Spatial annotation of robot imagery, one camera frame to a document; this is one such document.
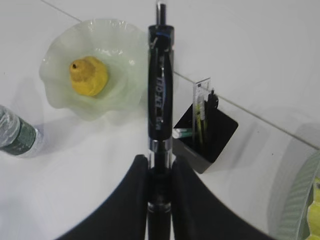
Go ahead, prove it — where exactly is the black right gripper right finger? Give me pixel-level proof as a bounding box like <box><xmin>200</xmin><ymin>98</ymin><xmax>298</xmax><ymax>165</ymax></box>
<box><xmin>171</xmin><ymin>159</ymin><xmax>271</xmax><ymax>240</ymax></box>

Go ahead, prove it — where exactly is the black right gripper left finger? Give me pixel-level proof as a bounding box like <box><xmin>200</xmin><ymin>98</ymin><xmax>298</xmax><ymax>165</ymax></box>
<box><xmin>59</xmin><ymin>154</ymin><xmax>148</xmax><ymax>240</ymax></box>

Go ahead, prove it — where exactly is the teal utility knife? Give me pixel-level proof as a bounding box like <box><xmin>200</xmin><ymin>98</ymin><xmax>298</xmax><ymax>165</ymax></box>
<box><xmin>172</xmin><ymin>128</ymin><xmax>193</xmax><ymax>139</ymax></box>

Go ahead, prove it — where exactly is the yellow utility knife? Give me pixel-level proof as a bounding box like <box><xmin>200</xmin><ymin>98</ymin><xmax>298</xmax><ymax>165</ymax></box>
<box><xmin>196</xmin><ymin>96</ymin><xmax>207</xmax><ymax>152</ymax></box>

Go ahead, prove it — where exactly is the clear plastic ruler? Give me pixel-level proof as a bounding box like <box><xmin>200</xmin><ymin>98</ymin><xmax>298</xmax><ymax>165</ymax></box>
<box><xmin>192</xmin><ymin>77</ymin><xmax>211</xmax><ymax>147</ymax></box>

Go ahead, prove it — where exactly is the clear water bottle green label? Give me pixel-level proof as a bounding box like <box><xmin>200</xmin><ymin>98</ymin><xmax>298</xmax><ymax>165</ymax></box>
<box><xmin>0</xmin><ymin>105</ymin><xmax>45</xmax><ymax>158</ymax></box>

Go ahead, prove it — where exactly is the yellow pear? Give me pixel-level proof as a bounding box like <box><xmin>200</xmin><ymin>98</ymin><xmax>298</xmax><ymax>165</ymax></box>
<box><xmin>68</xmin><ymin>56</ymin><xmax>109</xmax><ymax>97</ymax></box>

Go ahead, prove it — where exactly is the black pen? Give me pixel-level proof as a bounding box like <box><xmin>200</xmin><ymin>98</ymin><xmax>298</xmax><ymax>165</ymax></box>
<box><xmin>147</xmin><ymin>0</ymin><xmax>174</xmax><ymax>240</ymax></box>

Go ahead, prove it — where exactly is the black pen across ruler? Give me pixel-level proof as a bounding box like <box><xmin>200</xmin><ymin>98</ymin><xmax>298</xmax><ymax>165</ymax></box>
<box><xmin>205</xmin><ymin>89</ymin><xmax>219</xmax><ymax>152</ymax></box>

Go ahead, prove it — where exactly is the black square pen holder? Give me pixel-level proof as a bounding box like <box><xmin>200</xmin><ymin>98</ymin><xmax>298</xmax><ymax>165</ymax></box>
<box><xmin>172</xmin><ymin>109</ymin><xmax>239</xmax><ymax>174</ymax></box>

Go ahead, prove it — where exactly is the green woven plastic basket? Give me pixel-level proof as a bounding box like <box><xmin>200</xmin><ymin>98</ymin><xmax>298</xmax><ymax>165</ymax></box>
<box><xmin>277</xmin><ymin>151</ymin><xmax>320</xmax><ymax>240</ymax></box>

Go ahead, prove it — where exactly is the green wavy glass plate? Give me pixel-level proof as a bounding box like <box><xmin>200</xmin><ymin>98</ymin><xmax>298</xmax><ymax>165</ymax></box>
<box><xmin>39</xmin><ymin>18</ymin><xmax>148</xmax><ymax>121</ymax></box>

